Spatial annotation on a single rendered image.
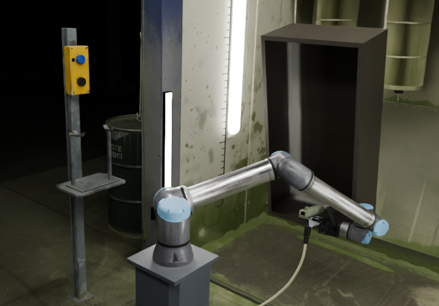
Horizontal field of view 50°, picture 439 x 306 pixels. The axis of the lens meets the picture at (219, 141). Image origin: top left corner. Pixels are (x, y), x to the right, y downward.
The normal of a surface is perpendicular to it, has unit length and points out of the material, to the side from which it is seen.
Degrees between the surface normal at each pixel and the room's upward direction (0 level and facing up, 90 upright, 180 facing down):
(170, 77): 90
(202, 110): 90
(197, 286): 90
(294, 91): 102
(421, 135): 57
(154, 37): 90
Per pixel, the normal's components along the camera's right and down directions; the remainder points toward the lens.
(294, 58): -0.60, 0.37
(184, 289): 0.79, 0.19
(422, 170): -0.50, -0.37
